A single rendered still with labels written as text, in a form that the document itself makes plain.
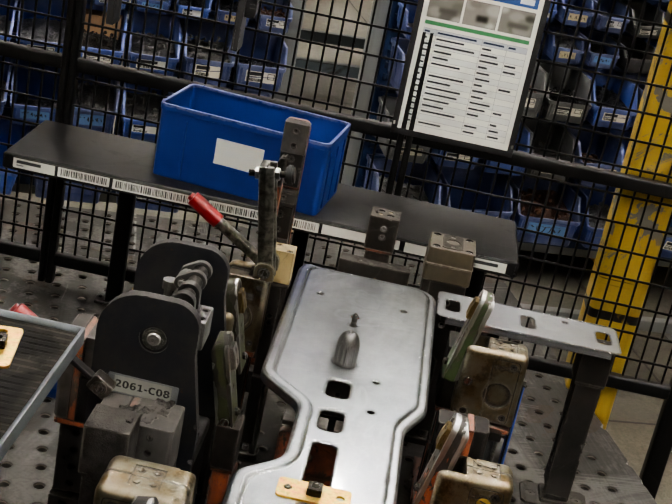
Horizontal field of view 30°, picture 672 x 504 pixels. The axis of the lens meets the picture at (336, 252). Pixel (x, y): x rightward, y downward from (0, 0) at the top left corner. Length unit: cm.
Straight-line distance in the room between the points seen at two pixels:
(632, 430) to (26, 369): 299
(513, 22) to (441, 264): 47
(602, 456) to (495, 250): 43
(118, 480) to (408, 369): 61
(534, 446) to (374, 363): 61
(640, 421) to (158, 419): 291
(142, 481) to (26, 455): 74
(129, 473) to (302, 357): 51
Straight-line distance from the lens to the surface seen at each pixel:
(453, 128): 229
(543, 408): 242
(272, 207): 176
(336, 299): 190
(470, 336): 175
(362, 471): 148
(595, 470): 226
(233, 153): 214
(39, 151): 224
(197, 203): 179
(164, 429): 134
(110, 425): 129
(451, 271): 204
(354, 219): 216
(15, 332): 131
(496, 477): 145
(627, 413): 415
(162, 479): 126
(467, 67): 226
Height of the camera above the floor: 176
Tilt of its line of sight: 21 degrees down
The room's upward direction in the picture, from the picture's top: 12 degrees clockwise
